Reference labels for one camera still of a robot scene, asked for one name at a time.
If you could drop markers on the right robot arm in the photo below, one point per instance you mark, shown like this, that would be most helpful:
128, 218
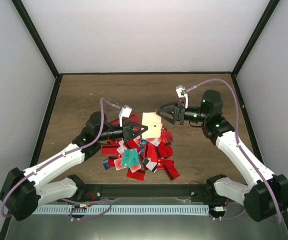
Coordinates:
264, 193

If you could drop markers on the red card bottom right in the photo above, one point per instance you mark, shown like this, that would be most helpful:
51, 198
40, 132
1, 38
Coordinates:
168, 167

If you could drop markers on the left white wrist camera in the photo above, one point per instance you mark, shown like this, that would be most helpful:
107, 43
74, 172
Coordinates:
124, 112

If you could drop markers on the light blue cable duct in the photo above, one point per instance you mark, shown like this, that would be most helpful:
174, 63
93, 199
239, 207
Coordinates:
191, 210

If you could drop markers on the white red circle card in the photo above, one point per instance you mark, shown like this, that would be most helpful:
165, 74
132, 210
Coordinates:
156, 141

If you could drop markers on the teal VIP card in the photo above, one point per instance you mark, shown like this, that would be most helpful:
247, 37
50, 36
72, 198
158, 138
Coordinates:
130, 158

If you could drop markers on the black front frame rail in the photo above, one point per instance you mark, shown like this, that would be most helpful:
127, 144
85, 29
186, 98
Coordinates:
195, 192

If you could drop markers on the beige leather card holder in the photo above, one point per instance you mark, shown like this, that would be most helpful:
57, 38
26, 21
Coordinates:
154, 124

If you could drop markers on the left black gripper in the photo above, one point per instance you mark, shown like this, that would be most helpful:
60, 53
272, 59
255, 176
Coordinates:
128, 128

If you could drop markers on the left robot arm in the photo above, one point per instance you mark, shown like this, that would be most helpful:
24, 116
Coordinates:
25, 190

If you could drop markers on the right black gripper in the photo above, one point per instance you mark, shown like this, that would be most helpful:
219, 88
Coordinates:
180, 108

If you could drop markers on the red card bottom centre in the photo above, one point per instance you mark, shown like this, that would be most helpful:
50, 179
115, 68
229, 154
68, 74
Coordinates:
137, 175

